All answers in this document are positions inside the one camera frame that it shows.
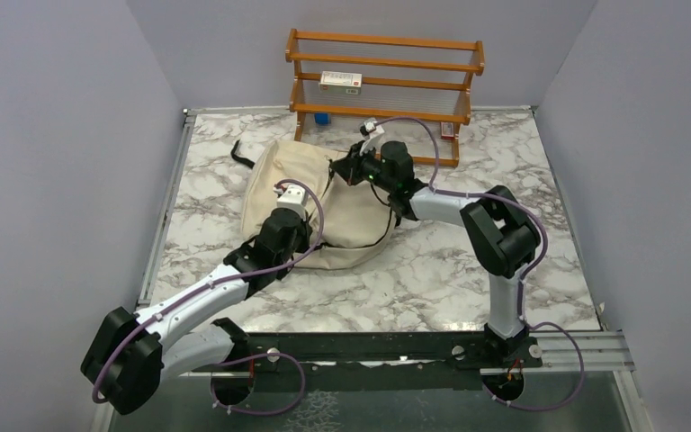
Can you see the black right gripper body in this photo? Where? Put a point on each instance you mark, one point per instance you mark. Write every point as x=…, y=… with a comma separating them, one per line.
x=372, y=170

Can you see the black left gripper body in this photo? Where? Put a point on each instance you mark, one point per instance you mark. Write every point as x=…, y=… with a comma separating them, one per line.
x=301, y=244

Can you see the beige canvas backpack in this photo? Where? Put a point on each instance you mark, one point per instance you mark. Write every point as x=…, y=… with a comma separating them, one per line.
x=357, y=227

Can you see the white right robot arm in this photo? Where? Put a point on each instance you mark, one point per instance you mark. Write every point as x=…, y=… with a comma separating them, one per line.
x=503, y=237

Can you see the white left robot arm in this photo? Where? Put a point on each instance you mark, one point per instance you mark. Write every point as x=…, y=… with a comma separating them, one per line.
x=133, y=352

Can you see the small blue object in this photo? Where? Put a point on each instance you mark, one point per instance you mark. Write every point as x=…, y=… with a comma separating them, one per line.
x=322, y=118

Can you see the small red box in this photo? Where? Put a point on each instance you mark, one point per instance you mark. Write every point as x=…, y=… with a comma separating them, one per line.
x=447, y=130

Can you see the white and grey box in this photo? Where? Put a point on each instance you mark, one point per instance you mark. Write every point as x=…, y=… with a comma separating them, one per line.
x=337, y=83

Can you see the orange wooden shelf rack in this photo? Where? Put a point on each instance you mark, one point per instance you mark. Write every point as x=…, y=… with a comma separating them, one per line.
x=426, y=79

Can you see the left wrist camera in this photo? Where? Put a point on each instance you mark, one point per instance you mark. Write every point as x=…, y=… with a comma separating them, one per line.
x=292, y=197

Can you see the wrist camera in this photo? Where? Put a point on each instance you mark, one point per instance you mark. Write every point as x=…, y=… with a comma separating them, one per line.
x=292, y=197
x=372, y=132

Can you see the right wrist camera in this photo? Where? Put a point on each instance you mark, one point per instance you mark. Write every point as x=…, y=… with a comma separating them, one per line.
x=372, y=132

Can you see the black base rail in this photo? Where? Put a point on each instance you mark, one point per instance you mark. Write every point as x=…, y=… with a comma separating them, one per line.
x=372, y=361

